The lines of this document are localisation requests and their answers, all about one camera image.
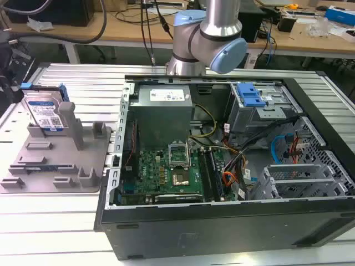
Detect green motherboard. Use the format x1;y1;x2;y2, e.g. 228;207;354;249
118;141;239;205

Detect black hanging cable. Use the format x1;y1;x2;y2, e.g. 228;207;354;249
140;0;175;67

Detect grey thick hose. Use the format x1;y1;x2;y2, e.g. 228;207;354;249
0;0;108;44

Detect grey parts rack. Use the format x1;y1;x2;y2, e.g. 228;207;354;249
0;101;113;195

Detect grey power supply unit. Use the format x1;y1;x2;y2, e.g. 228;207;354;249
129;84;195;152

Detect blue cardboard box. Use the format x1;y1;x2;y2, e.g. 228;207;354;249
324;5;355;27

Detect blue SATA wire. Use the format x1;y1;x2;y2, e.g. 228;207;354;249
270;133;294;170

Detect black box on desk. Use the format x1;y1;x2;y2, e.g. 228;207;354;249
277;13;298;33

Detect CPU socket with open cover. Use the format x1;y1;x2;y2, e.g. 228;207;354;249
168;143;191;171

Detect RAM stick on rack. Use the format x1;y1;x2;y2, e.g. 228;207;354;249
8;165;72;170

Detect yellow black power wire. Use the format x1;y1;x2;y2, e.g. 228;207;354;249
189;103;217;139

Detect blue disk bay latch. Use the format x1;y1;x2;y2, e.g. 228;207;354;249
236;83;267;108

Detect hard disk in blue carrier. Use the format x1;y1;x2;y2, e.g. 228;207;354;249
21;83;69;132

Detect silver drive cage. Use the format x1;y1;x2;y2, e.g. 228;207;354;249
225;82;303;134

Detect black RAM slots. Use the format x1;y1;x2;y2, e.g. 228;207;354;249
197;147;224;202

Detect orange SATA wire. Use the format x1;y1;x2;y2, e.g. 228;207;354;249
223;171;239;190

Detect black open PC case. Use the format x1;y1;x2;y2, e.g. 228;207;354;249
93;70;355;261

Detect wooden desk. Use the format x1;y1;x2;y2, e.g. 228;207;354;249
8;0;355;59

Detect red SATA wire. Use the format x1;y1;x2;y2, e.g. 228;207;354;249
288;132;301;164

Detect black equipment pile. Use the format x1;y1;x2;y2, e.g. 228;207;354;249
0;26;37;111

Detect clear plastic bag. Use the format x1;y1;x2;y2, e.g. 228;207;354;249
306;18;330;37

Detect blue hanging cable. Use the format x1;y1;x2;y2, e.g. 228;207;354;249
260;22;278;66

